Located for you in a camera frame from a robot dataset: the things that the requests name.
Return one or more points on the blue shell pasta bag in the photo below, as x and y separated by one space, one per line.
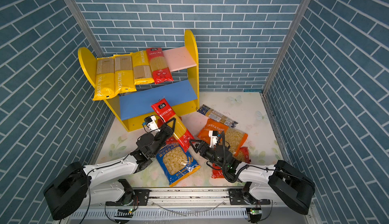
176 163

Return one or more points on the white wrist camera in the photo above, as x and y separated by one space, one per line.
151 123
213 135

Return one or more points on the orange macaroni bag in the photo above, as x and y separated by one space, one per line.
233 137

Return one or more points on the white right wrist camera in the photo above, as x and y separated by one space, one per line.
213 135

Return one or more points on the yellow Pastatime spaghetti bag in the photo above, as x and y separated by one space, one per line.
124 75
104 82

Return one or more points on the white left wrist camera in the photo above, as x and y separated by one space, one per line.
151 123

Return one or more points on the dark labelled spaghetti bag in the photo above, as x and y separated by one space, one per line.
217 116

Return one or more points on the red labelled spaghetti bag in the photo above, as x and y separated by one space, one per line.
160 70

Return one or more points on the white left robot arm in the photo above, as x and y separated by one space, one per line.
67 191

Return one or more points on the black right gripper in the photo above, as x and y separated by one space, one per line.
202 146

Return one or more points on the floral table mat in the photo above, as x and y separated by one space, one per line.
247 108

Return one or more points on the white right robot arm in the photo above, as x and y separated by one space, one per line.
282 182

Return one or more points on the metal base rail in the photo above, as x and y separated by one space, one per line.
163 204

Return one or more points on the yellow shelf with coloured boards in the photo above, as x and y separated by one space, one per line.
132 108

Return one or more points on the red fusilli bag lower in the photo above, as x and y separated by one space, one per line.
242 156

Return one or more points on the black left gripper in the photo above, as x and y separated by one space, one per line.
166 131

